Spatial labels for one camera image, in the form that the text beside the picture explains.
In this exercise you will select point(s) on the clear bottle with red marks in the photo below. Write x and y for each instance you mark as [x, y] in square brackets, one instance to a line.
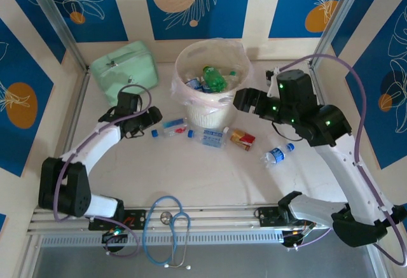
[175, 127]

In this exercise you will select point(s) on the clear bottle with blue label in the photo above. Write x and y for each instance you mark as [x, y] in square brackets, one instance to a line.
[205, 87]
[193, 83]
[278, 154]

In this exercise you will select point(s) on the aluminium frame post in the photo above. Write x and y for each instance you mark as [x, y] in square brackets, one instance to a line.
[336, 20]
[60, 20]

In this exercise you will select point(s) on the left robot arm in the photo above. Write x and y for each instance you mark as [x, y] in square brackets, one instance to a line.
[95, 144]

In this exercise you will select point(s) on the soda water bottle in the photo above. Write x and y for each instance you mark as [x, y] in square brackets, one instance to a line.
[210, 138]

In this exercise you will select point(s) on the clear pink bin liner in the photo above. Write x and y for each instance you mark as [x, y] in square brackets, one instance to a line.
[178, 90]

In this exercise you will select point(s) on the bottle with copper red label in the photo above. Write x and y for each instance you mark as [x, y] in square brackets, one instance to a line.
[243, 138]

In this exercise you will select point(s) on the aluminium side frame rail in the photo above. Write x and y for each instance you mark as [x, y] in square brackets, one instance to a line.
[75, 109]
[323, 95]

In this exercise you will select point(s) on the green plastic bottle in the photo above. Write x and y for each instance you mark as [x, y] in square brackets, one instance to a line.
[214, 80]

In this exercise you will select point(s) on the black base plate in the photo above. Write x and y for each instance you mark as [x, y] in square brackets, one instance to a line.
[136, 216]
[267, 217]

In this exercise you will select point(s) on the clear bottle with green cap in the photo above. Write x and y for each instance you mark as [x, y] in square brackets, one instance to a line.
[233, 73]

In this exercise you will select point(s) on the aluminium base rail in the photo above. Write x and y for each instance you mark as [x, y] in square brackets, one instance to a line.
[216, 219]

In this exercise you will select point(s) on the cream waste bin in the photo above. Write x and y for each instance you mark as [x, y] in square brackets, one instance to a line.
[210, 119]

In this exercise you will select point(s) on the green medicine bag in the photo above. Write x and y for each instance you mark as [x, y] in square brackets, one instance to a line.
[127, 71]

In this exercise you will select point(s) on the blue stethoscope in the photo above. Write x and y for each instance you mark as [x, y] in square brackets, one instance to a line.
[165, 217]

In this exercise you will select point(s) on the brushed metal panel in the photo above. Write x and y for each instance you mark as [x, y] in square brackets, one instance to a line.
[238, 262]

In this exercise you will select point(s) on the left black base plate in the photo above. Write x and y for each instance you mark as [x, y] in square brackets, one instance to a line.
[136, 216]

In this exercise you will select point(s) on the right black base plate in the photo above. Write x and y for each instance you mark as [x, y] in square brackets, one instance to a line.
[267, 217]

